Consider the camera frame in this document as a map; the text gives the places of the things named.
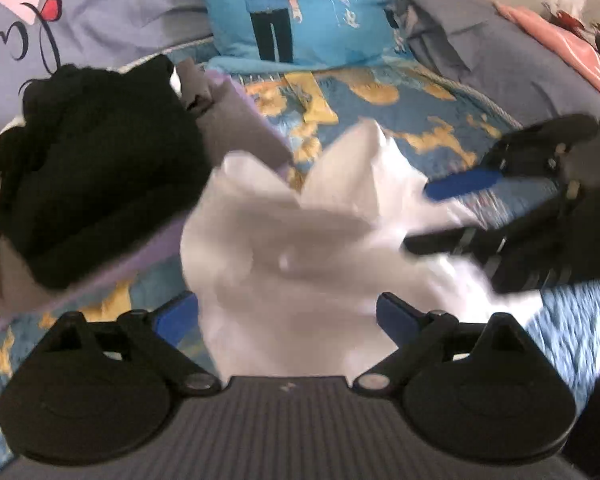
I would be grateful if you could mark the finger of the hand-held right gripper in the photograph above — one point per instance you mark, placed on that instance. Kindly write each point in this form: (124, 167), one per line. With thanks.
(455, 240)
(460, 184)

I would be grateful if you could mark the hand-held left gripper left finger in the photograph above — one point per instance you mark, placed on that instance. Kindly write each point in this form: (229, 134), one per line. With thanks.
(180, 317)

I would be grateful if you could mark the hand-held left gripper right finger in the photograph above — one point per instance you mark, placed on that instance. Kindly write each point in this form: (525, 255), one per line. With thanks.
(395, 315)

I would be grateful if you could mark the white t-shirt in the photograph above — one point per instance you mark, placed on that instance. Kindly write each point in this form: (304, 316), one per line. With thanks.
(305, 250)

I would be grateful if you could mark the purple folded garment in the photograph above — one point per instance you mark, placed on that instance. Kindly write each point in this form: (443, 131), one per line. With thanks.
(130, 270)

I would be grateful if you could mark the blue patterned quilt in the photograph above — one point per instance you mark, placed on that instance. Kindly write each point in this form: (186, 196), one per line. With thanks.
(430, 105)

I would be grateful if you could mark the grey-blue bed sheet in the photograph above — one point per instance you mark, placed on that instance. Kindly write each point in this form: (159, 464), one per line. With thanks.
(470, 40)

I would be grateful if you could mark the black folded garment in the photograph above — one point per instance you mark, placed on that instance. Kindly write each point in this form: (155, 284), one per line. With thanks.
(105, 170)

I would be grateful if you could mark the pink towel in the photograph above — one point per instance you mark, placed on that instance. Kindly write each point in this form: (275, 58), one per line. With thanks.
(565, 45)

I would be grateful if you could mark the grey-brown garment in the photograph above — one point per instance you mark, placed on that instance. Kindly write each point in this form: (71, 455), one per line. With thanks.
(240, 120)

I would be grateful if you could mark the blue cartoon pillow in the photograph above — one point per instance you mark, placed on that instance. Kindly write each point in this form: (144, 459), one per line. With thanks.
(320, 20)

